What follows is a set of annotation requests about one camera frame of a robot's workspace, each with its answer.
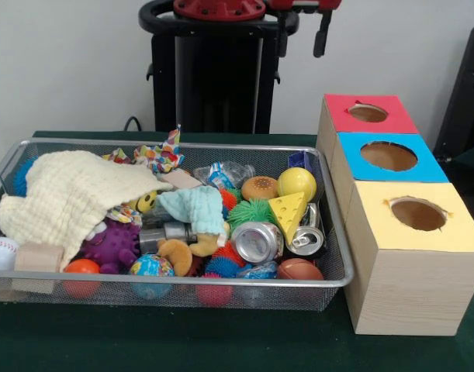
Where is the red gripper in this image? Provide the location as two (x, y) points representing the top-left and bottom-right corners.
(267, 0), (343, 59)

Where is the light blue waffle cloth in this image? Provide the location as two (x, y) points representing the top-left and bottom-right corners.
(157, 184), (230, 247)

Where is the yellow plush toy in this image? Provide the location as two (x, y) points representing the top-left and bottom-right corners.
(189, 231), (227, 257)

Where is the silver mesh bin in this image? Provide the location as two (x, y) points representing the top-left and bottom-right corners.
(0, 137), (355, 313)

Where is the wooden box with three holes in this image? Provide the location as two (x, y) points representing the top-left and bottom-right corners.
(316, 92), (474, 336)

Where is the yellow ball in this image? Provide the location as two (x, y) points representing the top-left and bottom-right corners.
(277, 167), (318, 203)

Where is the toy hamburger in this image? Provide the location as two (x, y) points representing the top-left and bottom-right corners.
(240, 176), (279, 202)

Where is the yellow cheese wedge toy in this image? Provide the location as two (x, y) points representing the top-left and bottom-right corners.
(268, 191), (308, 246)

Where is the black upright panel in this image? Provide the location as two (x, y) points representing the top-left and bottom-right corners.
(433, 25), (474, 158)

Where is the green spiky ball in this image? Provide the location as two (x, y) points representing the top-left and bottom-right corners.
(227, 198), (275, 233)

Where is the crushed silver can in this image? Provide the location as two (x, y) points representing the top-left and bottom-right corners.
(230, 221), (285, 265)

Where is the brown toy football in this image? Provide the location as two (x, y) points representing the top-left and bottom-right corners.
(275, 257), (325, 281)

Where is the globe print ball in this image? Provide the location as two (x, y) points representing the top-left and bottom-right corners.
(128, 253), (175, 277)

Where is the cream waffle cloth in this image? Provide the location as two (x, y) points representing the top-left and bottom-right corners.
(0, 150), (175, 272)

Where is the white baseball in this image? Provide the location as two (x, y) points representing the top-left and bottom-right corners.
(0, 236), (20, 271)

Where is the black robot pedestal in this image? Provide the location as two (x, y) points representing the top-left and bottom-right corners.
(138, 0), (300, 135)

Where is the black cable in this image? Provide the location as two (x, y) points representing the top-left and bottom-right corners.
(123, 115), (143, 133)

